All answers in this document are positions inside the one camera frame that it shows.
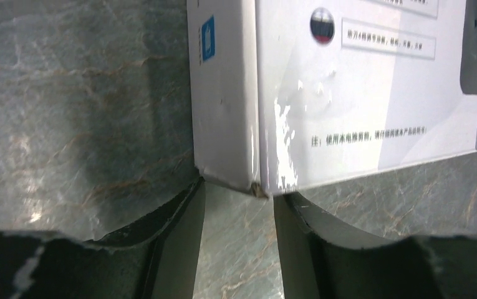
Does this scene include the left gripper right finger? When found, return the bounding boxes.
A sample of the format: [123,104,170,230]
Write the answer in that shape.
[274,193,477,298]

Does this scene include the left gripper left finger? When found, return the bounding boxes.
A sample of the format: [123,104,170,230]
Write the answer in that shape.
[0,179,205,298]

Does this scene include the white clipper kit box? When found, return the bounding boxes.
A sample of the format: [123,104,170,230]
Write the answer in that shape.
[186,0,477,197]

